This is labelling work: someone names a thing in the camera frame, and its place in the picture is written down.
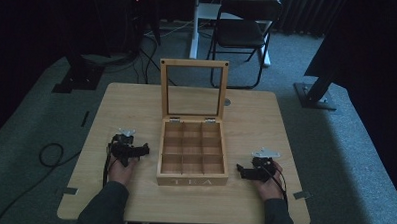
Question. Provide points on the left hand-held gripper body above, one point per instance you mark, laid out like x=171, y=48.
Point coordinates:
x=124, y=148

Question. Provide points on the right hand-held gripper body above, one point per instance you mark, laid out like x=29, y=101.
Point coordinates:
x=261, y=169

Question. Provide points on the person's right hand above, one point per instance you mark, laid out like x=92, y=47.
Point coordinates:
x=271, y=189

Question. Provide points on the person's left hand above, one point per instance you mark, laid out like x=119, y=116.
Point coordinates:
x=119, y=172

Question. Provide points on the grey tape piece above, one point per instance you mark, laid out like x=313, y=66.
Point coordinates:
x=302, y=195
x=69, y=191

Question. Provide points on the black tape strip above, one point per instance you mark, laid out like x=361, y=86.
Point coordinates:
x=85, y=118

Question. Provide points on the wooden tea box with lid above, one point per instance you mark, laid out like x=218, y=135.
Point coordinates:
x=190, y=182

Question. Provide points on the small round metal disc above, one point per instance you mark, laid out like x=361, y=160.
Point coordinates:
x=227, y=101

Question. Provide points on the black stand with flat base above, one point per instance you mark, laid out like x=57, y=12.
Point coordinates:
x=79, y=78

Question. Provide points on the black slanted stand with base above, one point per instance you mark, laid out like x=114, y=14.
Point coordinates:
x=315, y=92

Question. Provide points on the black folding chair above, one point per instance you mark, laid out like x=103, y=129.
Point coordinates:
x=239, y=33

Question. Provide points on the dark curtain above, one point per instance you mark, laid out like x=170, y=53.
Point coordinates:
x=300, y=12

